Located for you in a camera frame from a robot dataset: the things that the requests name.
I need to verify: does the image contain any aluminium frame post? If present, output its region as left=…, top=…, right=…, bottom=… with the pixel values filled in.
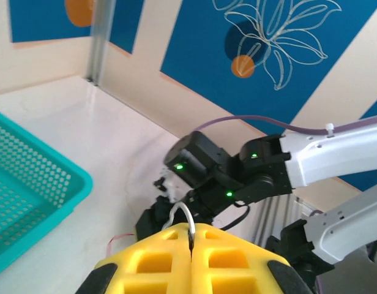
left=86, top=0, right=116, bottom=87

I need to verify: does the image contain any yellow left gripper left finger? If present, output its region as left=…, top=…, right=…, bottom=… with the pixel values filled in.
left=74, top=222, right=193, bottom=294

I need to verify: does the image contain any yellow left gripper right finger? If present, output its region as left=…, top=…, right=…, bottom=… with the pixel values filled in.
left=190, top=223, right=313, bottom=294

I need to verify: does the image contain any aluminium side rail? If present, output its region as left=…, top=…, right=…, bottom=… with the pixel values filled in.
left=254, top=195, right=324, bottom=246

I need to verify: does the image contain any shallow teal plastic basket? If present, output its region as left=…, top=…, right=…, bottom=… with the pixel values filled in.
left=0, top=107, right=94, bottom=279

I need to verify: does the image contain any thin grey cable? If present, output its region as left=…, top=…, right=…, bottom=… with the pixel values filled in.
left=162, top=202, right=197, bottom=249

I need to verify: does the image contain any thin red cable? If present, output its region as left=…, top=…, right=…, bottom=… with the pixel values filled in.
left=106, top=232, right=136, bottom=258

